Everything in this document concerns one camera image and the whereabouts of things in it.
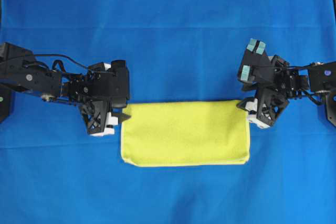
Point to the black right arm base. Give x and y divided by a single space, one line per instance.
329 105

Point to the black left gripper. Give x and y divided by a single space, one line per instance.
96 113

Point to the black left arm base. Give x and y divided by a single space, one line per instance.
7 103

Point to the blue tablecloth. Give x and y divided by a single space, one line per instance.
52 171

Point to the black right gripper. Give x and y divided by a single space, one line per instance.
272 98

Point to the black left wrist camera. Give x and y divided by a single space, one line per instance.
114 81

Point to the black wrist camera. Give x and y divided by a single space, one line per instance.
114 81
256 66

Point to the yellow-green microfiber towel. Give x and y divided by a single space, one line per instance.
173 134

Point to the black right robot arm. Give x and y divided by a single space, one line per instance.
321 77

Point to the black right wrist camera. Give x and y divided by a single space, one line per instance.
256 66

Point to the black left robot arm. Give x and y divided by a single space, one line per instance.
21 72

